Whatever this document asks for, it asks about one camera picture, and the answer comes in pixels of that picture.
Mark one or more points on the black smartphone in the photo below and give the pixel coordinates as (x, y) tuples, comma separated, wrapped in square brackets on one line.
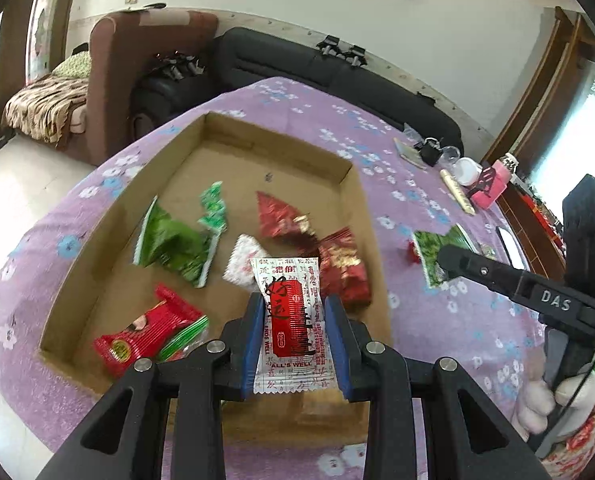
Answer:
[(511, 247)]

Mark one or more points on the black sofa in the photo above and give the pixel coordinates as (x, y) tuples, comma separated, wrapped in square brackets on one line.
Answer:
[(287, 65)]

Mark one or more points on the clear green-white snack packet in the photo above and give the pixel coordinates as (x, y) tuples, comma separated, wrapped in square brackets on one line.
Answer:
[(213, 207)]

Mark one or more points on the dark red snack packet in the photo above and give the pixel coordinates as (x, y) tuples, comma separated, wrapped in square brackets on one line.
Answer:
[(347, 270), (280, 215)]

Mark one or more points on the black round device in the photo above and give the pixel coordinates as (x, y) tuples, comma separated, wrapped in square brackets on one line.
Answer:
[(428, 151)]

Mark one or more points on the large green snack packet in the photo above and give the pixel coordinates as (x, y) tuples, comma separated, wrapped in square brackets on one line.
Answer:
[(172, 245)]

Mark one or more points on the brown armchair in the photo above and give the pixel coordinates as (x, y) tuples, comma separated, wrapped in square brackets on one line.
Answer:
[(122, 60)]

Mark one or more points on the olive wallet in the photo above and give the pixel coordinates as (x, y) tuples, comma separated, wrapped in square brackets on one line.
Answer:
[(406, 151)]

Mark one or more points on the cardboard box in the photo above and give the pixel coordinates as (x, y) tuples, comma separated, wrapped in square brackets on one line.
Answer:
[(257, 160)]

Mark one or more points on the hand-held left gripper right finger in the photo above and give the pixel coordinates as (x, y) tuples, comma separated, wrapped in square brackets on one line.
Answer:
[(337, 345)]

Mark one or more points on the patterned brown blanket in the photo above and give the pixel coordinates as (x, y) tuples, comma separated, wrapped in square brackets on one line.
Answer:
[(42, 105)]

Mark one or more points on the clear glass cup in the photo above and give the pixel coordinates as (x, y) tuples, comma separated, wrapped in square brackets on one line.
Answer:
[(450, 155)]

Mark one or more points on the white round lid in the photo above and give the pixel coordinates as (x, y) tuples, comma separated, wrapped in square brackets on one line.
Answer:
[(467, 171)]

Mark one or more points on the red figure print snack packet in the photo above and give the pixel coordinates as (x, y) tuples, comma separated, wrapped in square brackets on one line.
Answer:
[(137, 330)]

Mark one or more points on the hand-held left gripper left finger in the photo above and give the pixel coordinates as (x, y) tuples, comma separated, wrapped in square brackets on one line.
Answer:
[(253, 345)]

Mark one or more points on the white patterned snack packet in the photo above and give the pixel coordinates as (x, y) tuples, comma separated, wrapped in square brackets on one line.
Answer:
[(242, 262)]

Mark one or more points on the green leaf print snack packet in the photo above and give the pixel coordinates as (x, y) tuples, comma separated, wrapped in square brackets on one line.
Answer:
[(435, 250)]

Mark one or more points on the black items on sofa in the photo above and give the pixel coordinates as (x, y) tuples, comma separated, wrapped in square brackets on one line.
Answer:
[(175, 65)]

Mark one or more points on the black gripper on sofa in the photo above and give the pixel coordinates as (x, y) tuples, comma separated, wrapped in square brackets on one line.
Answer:
[(355, 55), (329, 45)]

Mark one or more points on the white and red snack packet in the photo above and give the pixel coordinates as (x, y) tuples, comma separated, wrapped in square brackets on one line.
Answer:
[(292, 320)]

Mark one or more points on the black phone stand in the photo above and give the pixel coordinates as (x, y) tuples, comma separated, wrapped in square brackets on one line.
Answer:
[(485, 180)]

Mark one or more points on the cream tube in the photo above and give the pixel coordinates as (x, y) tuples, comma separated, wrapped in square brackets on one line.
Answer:
[(456, 191)]

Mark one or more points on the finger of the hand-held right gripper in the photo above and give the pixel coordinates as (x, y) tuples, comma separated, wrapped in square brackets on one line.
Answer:
[(497, 277)]

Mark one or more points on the person's right hand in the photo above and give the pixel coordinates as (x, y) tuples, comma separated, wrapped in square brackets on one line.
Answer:
[(572, 405)]

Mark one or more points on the bottle with pink knitted sleeve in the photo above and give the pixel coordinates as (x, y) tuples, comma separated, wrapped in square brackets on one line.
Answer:
[(497, 185)]

